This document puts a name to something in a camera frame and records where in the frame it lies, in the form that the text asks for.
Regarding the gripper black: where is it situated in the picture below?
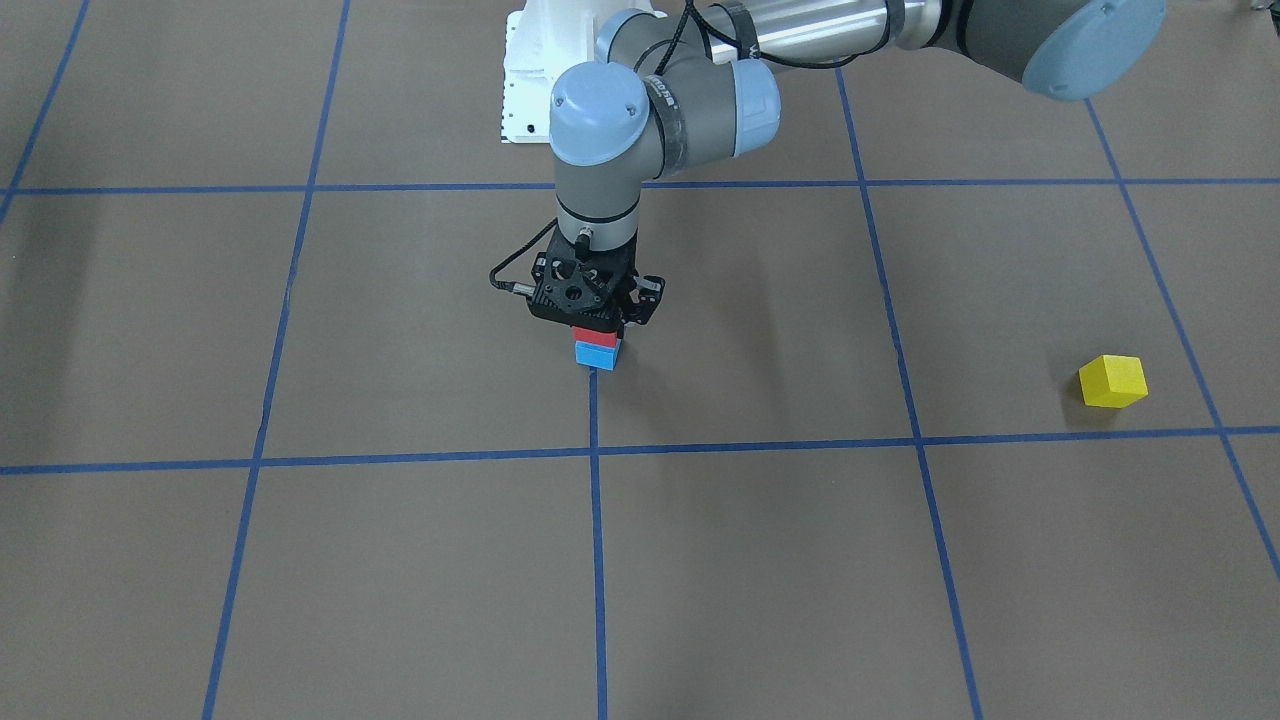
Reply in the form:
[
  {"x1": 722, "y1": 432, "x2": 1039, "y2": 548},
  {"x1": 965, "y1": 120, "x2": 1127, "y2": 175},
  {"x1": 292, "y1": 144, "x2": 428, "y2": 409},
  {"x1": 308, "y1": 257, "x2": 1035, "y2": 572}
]
[{"x1": 611, "y1": 240, "x2": 667, "y2": 329}]

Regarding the red block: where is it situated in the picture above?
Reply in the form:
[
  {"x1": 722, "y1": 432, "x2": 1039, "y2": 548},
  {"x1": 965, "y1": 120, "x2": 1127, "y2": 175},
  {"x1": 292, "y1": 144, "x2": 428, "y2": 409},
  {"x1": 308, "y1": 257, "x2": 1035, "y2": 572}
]
[{"x1": 571, "y1": 325, "x2": 621, "y2": 348}]

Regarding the blue block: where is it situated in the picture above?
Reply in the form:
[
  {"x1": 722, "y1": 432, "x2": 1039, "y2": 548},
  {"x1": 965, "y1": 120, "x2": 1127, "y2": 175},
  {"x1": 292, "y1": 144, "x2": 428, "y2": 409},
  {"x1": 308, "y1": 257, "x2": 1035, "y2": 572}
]
[{"x1": 573, "y1": 340, "x2": 622, "y2": 372}]

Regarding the yellow block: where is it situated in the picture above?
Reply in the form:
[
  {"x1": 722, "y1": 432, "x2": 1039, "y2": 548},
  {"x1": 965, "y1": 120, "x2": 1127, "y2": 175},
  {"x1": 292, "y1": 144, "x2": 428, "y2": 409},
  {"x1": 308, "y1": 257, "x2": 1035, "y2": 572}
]
[{"x1": 1076, "y1": 354, "x2": 1149, "y2": 409}]

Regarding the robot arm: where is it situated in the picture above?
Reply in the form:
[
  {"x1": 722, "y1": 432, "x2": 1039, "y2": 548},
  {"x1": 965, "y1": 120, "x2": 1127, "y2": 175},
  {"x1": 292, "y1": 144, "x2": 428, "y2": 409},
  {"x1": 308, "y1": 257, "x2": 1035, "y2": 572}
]
[{"x1": 509, "y1": 1, "x2": 1167, "y2": 333}]

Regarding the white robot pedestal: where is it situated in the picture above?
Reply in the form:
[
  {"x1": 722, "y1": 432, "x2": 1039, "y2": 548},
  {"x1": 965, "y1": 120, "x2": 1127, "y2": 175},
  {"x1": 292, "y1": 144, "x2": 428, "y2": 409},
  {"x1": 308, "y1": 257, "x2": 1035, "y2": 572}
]
[{"x1": 500, "y1": 1, "x2": 667, "y2": 143}]

